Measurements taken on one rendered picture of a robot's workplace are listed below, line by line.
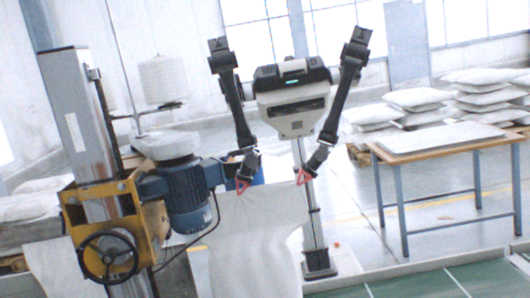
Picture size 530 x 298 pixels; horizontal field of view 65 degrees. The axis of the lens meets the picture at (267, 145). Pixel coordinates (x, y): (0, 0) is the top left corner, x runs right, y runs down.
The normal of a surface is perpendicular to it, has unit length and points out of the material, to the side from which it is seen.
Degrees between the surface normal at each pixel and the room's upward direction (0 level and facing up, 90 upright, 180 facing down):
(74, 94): 90
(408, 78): 90
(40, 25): 90
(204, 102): 90
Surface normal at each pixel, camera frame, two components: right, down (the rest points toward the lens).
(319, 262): 0.06, 0.23
